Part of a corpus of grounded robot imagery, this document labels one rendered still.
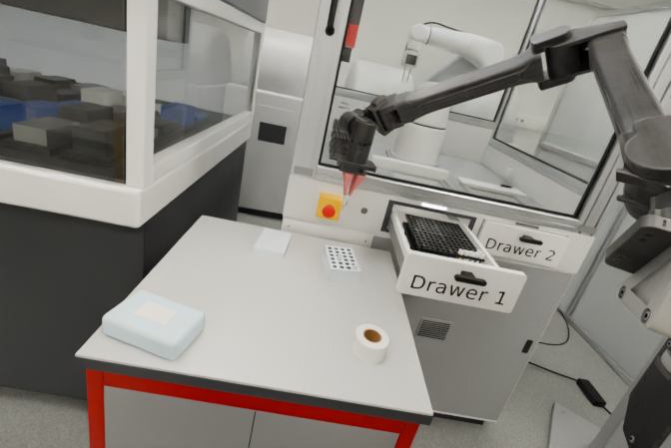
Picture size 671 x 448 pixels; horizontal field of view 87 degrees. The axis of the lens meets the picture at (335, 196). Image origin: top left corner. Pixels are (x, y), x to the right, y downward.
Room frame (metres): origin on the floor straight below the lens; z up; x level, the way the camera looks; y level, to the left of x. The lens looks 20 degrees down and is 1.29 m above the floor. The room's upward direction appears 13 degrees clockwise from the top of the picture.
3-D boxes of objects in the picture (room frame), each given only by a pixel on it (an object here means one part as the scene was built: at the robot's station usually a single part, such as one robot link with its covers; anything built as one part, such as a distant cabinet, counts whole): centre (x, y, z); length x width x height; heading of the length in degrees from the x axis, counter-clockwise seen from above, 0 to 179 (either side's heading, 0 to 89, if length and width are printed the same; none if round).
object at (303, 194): (1.55, -0.32, 0.87); 1.02 x 0.95 x 0.14; 94
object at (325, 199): (1.03, 0.01, 0.88); 0.07 x 0.05 x 0.07; 94
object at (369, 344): (0.58, -0.14, 0.78); 0.07 x 0.07 x 0.04
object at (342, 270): (0.87, -0.06, 0.78); 0.12 x 0.08 x 0.04; 14
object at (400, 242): (0.96, -0.32, 0.86); 0.40 x 0.26 x 0.06; 4
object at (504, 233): (1.09, -0.63, 0.87); 0.29 x 0.02 x 0.11; 94
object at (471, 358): (1.55, -0.33, 0.40); 1.03 x 0.95 x 0.80; 94
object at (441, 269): (0.75, -0.34, 0.87); 0.29 x 0.02 x 0.11; 94
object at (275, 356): (0.74, 0.07, 0.38); 0.62 x 0.58 x 0.76; 94
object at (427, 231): (0.95, -0.32, 0.87); 0.22 x 0.18 x 0.06; 4
